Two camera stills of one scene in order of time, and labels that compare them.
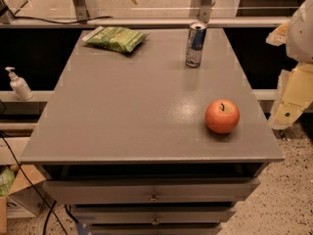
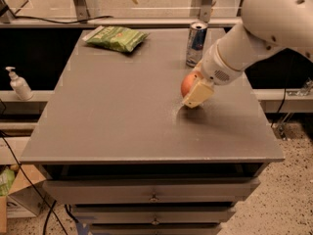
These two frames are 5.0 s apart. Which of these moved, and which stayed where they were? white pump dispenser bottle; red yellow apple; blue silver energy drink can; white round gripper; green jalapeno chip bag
Moved: white round gripper; red yellow apple
Stayed: blue silver energy drink can; green jalapeno chip bag; white pump dispenser bottle
